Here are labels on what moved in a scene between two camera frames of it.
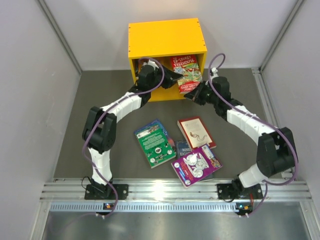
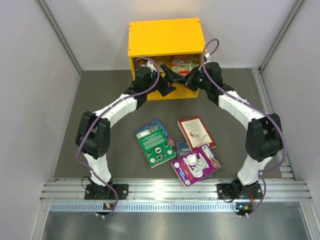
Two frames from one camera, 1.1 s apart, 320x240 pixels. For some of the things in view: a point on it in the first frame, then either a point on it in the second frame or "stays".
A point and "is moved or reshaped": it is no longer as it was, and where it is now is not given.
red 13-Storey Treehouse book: [187, 65] is moved or reshaped
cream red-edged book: [196, 133] stays
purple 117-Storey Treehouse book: [193, 167] stays
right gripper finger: [196, 94] -> [191, 79]
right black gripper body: [207, 96] -> [201, 82]
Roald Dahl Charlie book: [138, 67] stays
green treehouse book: [155, 146] stays
